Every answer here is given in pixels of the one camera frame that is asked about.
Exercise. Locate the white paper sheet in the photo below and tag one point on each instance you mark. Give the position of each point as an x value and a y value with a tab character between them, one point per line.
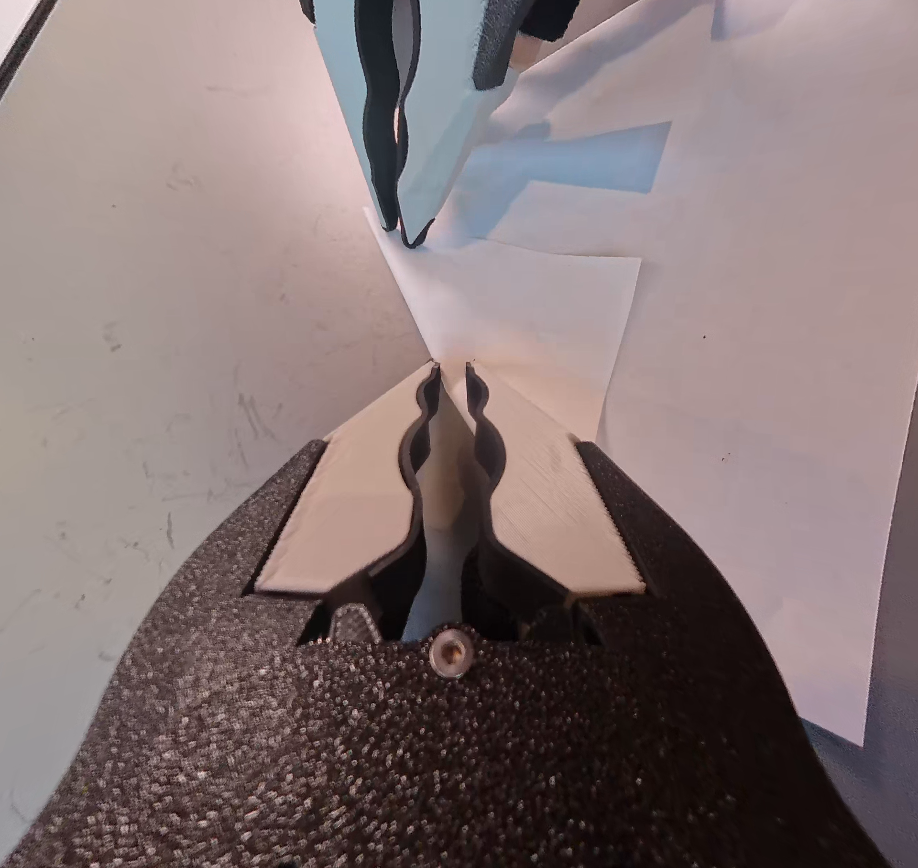
753	344

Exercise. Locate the grey desk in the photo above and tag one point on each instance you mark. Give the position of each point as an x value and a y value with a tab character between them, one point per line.
179	308

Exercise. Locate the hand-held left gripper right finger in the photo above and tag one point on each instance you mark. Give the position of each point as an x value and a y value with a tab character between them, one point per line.
566	516

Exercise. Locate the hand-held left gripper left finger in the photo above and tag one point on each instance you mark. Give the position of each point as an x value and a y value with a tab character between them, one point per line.
344	516

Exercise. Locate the black tape strip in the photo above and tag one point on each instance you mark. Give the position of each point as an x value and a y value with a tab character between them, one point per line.
36	21

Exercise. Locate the person's right hand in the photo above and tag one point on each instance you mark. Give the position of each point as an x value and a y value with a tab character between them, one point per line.
527	51

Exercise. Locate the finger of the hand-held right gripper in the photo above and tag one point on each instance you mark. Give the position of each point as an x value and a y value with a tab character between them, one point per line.
337	36
444	57

